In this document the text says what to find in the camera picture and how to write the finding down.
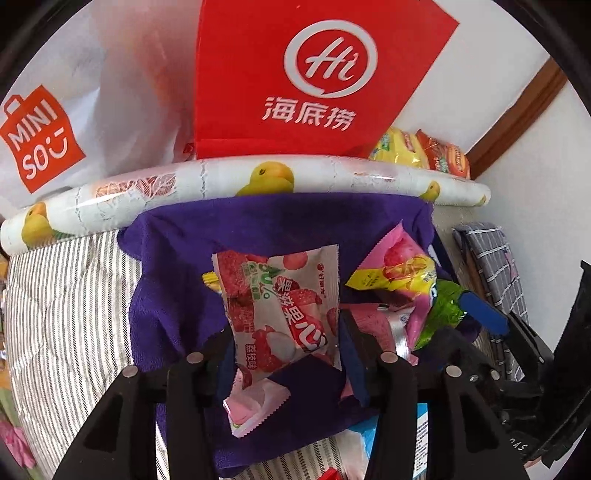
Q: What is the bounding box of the pink yellow sweet potato packet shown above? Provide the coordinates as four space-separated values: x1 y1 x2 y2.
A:
346 220 438 344

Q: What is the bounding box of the green snack packet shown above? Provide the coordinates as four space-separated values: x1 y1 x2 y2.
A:
412 278 468 352

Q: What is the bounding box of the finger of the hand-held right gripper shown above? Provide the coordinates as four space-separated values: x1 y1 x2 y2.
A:
416 325 504 398
458 290 552 384

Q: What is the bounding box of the blue tissue pack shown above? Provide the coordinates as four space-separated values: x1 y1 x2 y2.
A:
344 401 437 480

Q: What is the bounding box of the green blanket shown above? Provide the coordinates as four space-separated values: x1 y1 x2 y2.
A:
0 383 28 480

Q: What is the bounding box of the striped quilt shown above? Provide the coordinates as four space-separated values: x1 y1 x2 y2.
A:
7 226 370 480

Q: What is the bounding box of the purple cloth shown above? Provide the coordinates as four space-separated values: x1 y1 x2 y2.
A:
117 191 483 480

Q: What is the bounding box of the pink cloth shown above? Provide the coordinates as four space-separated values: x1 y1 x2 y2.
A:
0 415 38 467

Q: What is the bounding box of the orange chips bag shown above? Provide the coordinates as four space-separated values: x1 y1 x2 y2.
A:
416 129 472 181

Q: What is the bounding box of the duck-print wrapping roll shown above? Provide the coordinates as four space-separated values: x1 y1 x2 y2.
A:
0 156 490 254

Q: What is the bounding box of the yellow chips bag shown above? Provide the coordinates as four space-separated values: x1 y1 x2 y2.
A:
369 127 430 169

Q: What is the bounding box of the white pink lychee jelly packet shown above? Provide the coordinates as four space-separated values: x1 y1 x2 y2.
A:
211 244 343 374

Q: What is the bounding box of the red paper bag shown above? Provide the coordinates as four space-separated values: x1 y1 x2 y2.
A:
191 0 460 160

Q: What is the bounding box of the grey checked folded cloth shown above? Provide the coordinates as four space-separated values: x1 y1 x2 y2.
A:
451 222 539 384

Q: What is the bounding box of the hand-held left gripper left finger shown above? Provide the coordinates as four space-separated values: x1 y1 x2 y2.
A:
53 330 236 480

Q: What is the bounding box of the brown wooden door frame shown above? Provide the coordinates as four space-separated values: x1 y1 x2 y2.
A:
466 59 570 178

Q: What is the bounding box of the white plastic bag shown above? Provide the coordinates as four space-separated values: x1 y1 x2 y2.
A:
0 0 204 208

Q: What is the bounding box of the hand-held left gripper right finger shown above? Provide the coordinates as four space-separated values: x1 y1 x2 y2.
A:
339 309 529 480

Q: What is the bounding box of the silver pink snack packet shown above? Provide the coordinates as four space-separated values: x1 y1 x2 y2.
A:
341 302 416 361

